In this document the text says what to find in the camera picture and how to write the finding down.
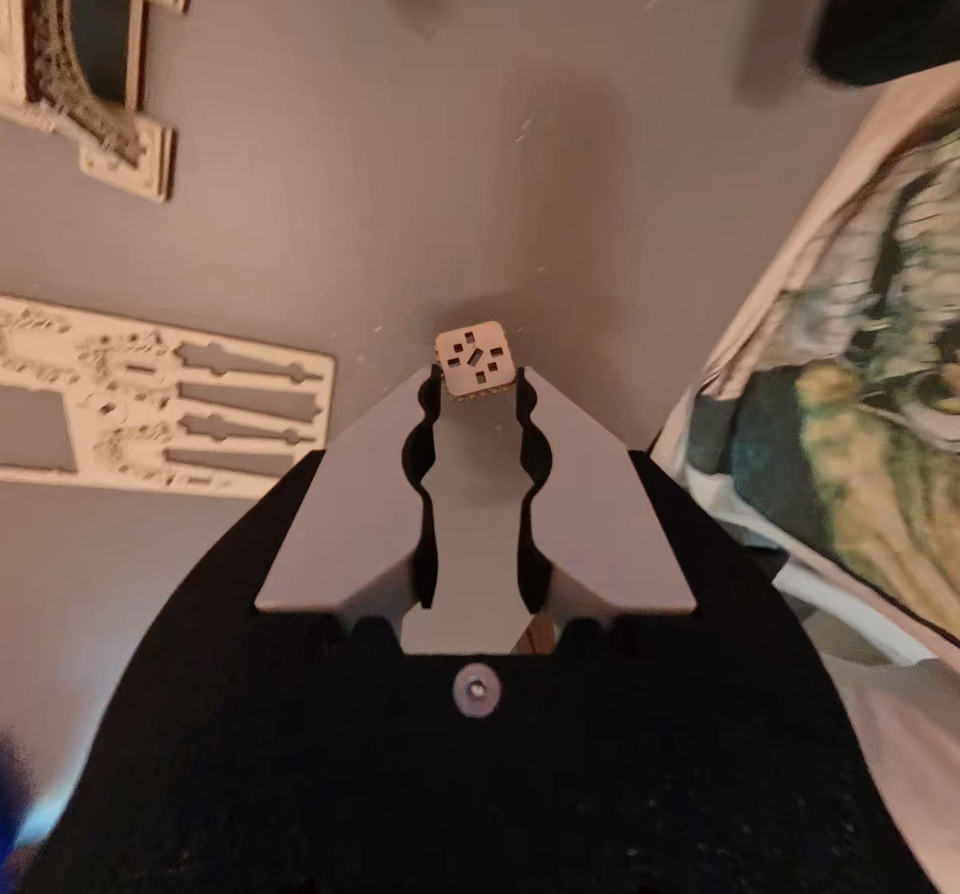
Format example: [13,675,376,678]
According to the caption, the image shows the grey desk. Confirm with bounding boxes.
[0,0,894,843]

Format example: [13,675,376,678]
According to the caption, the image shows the wooden tower model base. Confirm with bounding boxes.
[0,0,198,204]

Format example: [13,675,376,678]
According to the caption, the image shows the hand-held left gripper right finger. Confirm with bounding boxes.
[513,365,700,618]

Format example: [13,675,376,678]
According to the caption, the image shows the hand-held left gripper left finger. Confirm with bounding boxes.
[253,363,444,616]

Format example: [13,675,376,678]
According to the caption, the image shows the laser-cut wooden parts sheet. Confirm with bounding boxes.
[0,294,337,500]

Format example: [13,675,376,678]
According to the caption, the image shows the small rounded wooden square plate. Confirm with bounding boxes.
[434,320,520,396]

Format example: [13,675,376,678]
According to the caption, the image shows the white green patterned cloth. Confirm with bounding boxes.
[651,65,960,894]

